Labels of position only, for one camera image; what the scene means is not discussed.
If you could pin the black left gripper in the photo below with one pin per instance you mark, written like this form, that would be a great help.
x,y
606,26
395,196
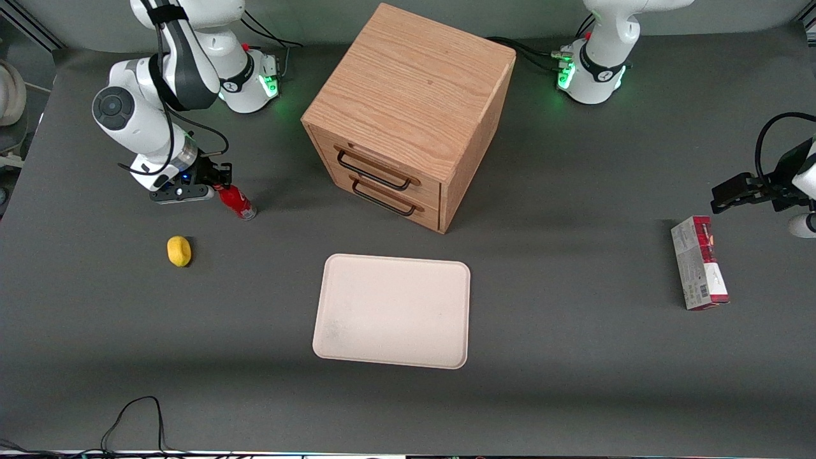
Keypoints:
x,y
781,180

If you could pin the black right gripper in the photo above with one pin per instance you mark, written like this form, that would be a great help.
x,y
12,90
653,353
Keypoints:
x,y
207,171

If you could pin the red coke bottle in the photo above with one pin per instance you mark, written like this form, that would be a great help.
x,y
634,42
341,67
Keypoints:
x,y
237,203

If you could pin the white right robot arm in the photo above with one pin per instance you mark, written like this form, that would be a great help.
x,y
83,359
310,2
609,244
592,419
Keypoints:
x,y
191,57

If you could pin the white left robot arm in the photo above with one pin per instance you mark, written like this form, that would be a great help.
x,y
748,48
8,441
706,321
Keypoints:
x,y
602,57

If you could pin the beige rectangular tray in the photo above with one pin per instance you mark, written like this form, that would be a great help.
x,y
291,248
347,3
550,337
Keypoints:
x,y
394,310

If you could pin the grey and red carton box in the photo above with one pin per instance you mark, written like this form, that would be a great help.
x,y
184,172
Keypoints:
x,y
698,264

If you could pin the yellow lemon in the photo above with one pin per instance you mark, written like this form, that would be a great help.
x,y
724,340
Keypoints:
x,y
179,250

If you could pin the wooden drawer cabinet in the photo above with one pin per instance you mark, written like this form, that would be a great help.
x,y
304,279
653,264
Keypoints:
x,y
408,95

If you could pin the white round background object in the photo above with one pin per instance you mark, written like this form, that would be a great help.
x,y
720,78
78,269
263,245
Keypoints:
x,y
11,92

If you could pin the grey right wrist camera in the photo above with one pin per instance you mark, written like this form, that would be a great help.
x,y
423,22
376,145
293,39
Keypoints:
x,y
182,193

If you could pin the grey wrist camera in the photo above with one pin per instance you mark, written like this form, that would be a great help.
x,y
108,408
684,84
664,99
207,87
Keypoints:
x,y
182,193
804,225

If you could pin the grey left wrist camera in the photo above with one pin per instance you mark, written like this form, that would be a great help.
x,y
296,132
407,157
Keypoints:
x,y
804,225

